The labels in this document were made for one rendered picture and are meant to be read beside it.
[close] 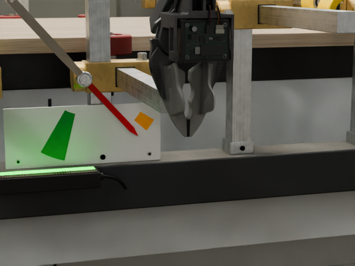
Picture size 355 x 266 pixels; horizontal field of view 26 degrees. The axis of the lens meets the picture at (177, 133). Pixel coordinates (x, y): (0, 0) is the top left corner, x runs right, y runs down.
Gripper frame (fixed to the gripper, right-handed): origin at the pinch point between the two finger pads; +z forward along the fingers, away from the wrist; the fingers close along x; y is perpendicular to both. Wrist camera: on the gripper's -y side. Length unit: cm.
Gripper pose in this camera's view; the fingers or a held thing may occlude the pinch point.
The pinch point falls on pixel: (185, 125)
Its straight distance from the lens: 94.8
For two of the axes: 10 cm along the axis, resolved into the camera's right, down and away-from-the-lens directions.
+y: 2.8, 1.8, -9.4
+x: 9.6, -0.5, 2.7
